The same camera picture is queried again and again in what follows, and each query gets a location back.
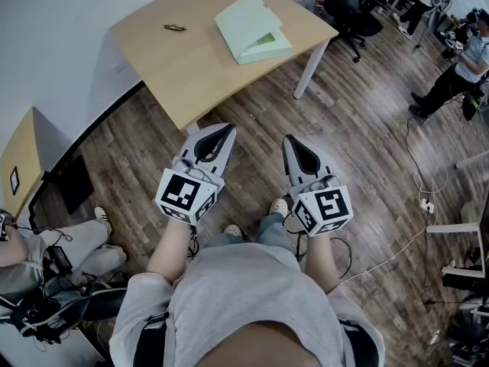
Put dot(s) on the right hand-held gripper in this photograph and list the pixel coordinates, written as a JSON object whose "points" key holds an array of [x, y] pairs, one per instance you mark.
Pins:
{"points": [[328, 205]]}

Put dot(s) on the small wooden side desk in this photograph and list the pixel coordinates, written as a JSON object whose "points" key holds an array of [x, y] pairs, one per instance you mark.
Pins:
{"points": [[23, 155]]}

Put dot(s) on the person's white shoe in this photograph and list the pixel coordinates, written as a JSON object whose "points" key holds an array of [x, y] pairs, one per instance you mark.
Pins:
{"points": [[278, 206], [232, 231]]}

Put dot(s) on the person's right forearm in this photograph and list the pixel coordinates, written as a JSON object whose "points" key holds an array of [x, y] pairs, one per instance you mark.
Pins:
{"points": [[321, 262]]}

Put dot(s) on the person's right white shoe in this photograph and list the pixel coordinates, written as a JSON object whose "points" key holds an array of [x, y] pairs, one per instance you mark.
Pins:
{"points": [[278, 206]]}

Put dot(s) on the black office chair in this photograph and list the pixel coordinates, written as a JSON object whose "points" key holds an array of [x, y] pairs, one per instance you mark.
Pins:
{"points": [[349, 2]]}

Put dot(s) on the light green box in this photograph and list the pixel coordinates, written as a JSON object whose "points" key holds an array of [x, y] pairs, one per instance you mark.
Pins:
{"points": [[248, 21]]}

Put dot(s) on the person's blue jeans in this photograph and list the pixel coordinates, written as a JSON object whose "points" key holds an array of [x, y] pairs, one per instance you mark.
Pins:
{"points": [[273, 229]]}

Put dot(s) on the white power strip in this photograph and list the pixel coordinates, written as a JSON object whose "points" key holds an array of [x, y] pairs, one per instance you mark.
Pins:
{"points": [[428, 205]]}

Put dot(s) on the black-and-white patterned card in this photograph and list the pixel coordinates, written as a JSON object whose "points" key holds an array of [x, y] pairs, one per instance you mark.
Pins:
{"points": [[14, 180]]}

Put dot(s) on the person's left forearm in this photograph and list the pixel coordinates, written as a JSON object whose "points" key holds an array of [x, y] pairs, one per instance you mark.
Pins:
{"points": [[170, 247]]}

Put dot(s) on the black computer case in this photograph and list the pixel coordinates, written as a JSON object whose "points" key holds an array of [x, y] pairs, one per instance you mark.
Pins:
{"points": [[78, 186]]}

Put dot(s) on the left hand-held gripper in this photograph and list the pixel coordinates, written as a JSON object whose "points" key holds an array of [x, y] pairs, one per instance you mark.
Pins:
{"points": [[183, 193]]}

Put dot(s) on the white table leg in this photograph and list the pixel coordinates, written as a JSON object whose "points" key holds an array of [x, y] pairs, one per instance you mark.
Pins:
{"points": [[192, 129], [310, 67]]}

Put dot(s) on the black power adapter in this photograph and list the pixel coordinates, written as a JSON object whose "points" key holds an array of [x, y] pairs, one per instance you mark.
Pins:
{"points": [[61, 259]]}

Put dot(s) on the person's left white shoe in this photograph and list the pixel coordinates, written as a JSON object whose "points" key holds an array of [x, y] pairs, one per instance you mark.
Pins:
{"points": [[232, 231]]}

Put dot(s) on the white desk frame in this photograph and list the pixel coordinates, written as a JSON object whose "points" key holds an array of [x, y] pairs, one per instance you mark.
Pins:
{"points": [[454, 228]]}

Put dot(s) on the dark-framed eyeglasses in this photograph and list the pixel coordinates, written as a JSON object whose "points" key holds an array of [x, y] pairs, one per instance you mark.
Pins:
{"points": [[175, 27]]}

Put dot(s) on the person's grey t-shirt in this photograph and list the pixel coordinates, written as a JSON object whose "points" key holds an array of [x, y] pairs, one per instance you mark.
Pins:
{"points": [[237, 293]]}

